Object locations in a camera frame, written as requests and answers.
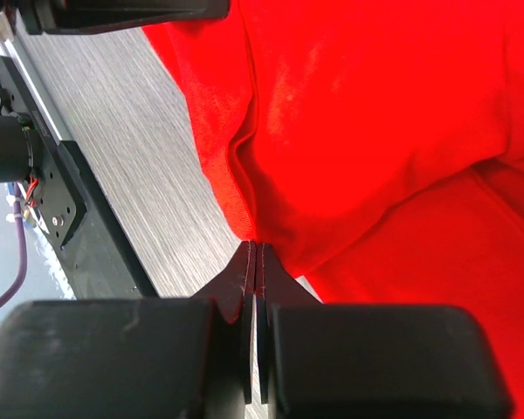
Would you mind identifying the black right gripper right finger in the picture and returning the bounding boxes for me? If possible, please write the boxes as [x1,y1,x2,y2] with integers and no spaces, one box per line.
[255,244,514,418]

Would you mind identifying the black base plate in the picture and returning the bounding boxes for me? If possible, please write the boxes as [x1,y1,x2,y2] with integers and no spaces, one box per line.
[0,56,157,299]

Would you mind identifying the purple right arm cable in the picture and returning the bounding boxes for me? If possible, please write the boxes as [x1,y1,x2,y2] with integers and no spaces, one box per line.
[0,182,28,319]

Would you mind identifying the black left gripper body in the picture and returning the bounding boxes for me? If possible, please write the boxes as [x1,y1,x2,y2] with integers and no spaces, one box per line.
[15,0,231,35]

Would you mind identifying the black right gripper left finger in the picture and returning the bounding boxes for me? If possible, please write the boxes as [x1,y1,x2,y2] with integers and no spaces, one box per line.
[0,241,256,418]

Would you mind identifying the red t shirt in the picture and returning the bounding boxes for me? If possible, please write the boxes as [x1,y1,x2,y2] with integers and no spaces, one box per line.
[144,1,524,418]

